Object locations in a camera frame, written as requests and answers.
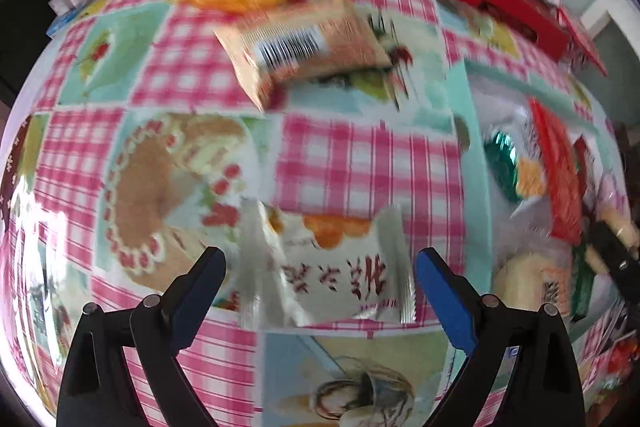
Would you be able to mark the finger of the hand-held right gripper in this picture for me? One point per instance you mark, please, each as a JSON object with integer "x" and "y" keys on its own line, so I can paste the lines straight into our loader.
{"x": 612, "y": 252}

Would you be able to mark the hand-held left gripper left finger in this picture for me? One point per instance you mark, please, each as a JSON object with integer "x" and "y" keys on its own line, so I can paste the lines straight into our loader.
{"x": 200, "y": 292}

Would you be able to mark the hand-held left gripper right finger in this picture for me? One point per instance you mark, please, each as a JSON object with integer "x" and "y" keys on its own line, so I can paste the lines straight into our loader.
{"x": 445, "y": 302}

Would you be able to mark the clear bread roll packet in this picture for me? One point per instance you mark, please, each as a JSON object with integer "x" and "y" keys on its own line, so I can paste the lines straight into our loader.
{"x": 525, "y": 279}

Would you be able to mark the red gold patterned packet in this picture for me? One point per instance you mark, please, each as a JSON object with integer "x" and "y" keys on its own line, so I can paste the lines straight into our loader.
{"x": 555, "y": 172}

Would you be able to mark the white packet with red characters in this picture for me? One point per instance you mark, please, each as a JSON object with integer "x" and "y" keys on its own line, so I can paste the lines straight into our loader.
{"x": 340, "y": 282}

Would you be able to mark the white green corn snack packet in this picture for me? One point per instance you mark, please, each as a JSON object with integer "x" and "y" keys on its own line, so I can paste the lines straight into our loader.
{"x": 515, "y": 162}

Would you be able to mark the white tray with mint rim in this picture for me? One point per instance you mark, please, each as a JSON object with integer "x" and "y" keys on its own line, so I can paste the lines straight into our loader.
{"x": 475, "y": 117}

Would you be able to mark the red patterned flat box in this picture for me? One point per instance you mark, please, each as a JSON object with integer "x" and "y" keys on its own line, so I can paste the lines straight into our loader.
{"x": 585, "y": 42}

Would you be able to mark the beige packet with barcode label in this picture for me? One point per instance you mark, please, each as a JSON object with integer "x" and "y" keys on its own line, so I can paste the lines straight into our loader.
{"x": 300, "y": 42}

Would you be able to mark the blue white tissue box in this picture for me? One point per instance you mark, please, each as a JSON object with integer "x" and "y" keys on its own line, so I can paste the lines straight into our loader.
{"x": 62, "y": 24}

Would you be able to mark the white furniture frame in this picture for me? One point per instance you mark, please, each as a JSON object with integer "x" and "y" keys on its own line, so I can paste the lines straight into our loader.
{"x": 605, "y": 7}

